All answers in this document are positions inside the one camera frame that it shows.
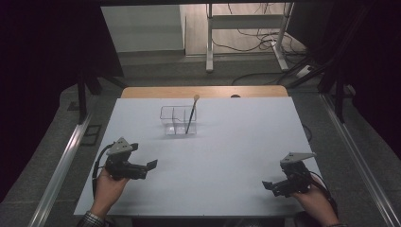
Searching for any white table cover board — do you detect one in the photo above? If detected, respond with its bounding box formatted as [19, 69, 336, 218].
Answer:
[74, 96, 320, 218]

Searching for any person's left hand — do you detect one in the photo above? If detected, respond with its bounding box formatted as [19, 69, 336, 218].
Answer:
[90, 168, 131, 219]

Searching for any clear plastic organizer box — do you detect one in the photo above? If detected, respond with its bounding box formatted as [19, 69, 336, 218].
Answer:
[159, 104, 198, 136]

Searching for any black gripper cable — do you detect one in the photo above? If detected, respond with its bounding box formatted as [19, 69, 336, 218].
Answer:
[91, 142, 115, 199]
[309, 170, 340, 218]

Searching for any black floor cable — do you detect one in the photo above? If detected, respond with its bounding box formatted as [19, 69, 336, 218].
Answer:
[231, 71, 287, 86]

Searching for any makeup brush with dark handle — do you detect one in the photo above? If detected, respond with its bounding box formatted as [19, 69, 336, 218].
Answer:
[184, 94, 201, 135]

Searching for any aluminium floor rail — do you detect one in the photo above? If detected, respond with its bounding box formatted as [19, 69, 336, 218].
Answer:
[36, 112, 93, 227]
[319, 93, 401, 227]

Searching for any dark curtain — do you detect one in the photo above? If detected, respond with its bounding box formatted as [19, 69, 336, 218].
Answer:
[0, 0, 125, 202]
[286, 0, 401, 159]

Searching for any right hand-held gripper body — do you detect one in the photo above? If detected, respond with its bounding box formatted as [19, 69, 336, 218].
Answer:
[271, 151, 317, 199]

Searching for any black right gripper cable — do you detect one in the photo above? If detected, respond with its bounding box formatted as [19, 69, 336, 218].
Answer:
[309, 170, 340, 218]

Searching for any person's right hand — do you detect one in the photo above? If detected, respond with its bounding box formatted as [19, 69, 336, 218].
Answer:
[291, 174, 340, 225]

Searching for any white cabinet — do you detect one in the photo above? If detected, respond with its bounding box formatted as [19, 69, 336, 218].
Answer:
[100, 4, 186, 53]

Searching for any black metal stand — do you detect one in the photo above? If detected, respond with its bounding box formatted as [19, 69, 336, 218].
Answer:
[76, 71, 128, 126]
[284, 3, 373, 124]

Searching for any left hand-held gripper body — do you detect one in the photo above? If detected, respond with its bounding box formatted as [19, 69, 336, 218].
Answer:
[103, 136, 149, 182]

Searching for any white power strip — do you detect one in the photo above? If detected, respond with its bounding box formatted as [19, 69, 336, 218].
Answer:
[295, 64, 314, 79]

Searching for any black flat floor frame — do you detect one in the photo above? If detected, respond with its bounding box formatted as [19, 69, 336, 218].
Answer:
[79, 124, 103, 147]

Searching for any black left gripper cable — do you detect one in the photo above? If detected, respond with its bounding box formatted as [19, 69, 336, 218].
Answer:
[91, 142, 115, 199]

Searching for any tangle of black floor cables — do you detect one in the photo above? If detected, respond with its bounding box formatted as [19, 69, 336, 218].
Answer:
[210, 2, 308, 55]

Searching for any white metal desk frame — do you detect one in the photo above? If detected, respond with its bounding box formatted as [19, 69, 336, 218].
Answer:
[205, 2, 295, 74]

